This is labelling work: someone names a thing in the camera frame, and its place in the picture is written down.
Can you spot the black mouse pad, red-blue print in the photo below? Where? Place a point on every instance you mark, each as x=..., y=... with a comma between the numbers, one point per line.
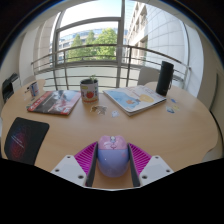
x=25, y=140

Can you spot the blue and yellow picture book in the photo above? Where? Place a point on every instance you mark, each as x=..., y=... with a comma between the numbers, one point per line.
x=133, y=99

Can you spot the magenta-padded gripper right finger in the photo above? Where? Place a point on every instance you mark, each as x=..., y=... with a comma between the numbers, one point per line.
x=155, y=166

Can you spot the white printed mug with plant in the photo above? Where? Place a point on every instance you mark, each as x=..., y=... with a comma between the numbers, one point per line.
x=89, y=93

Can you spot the pink and lilac computer mouse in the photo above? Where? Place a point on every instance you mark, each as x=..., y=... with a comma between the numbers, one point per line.
x=113, y=156

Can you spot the grey cat-shaped sticker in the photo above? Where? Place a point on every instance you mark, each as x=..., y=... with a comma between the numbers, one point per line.
x=99, y=109

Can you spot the grey metal balcony railing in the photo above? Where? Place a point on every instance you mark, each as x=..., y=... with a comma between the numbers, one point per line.
x=100, y=46

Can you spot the red and black magazine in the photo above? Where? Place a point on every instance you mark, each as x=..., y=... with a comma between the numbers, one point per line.
x=53, y=102

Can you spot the black cylindrical bottle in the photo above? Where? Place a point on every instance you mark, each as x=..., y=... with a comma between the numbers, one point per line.
x=164, y=78

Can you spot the white chair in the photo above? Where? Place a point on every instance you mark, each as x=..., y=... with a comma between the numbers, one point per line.
x=148, y=76
x=28, y=80

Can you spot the grey window frame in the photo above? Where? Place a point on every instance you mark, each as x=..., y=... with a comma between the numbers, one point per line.
x=120, y=50

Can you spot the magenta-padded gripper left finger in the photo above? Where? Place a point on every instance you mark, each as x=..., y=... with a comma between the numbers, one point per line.
x=68, y=166

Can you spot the black printer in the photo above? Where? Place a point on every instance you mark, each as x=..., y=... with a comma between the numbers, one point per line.
x=9, y=87

